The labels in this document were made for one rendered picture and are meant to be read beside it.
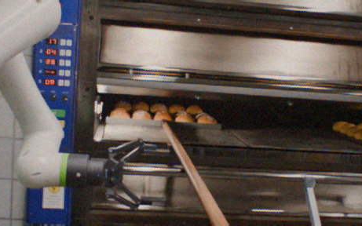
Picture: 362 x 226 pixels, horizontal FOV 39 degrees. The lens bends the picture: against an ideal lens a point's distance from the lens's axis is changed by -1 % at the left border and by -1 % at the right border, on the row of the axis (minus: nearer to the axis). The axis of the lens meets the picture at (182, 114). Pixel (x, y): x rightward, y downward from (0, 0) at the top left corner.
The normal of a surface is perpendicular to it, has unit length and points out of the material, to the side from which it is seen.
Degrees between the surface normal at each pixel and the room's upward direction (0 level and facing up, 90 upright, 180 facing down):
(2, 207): 90
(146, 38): 70
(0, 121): 90
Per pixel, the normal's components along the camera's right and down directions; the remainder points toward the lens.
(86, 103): 0.11, 0.12
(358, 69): 0.14, -0.22
